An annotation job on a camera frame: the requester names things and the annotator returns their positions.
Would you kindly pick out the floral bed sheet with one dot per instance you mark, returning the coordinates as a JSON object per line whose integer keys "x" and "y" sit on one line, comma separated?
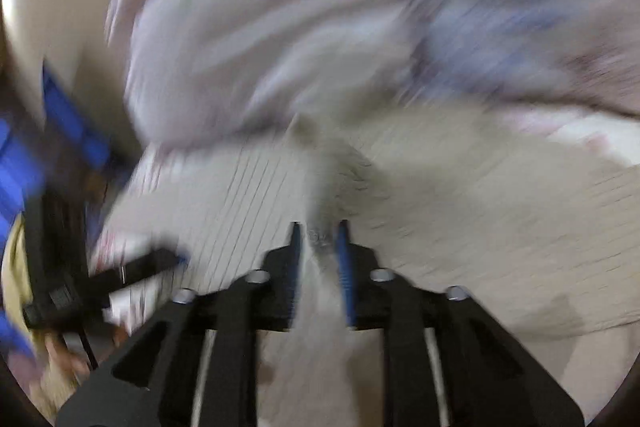
{"x": 605, "y": 134}

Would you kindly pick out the pink floral pillow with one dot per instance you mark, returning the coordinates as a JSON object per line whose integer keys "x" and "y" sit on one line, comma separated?
{"x": 200, "y": 70}

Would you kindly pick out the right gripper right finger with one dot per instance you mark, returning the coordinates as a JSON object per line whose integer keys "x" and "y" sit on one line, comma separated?
{"x": 446, "y": 359}

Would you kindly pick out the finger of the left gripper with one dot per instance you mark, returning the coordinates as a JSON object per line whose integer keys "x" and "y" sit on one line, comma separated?
{"x": 154, "y": 262}

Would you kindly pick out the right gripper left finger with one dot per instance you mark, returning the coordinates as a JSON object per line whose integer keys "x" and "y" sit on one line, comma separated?
{"x": 195, "y": 361}

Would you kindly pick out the beige cable-knit sweater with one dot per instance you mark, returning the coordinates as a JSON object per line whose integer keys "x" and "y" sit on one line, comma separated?
{"x": 545, "y": 235}

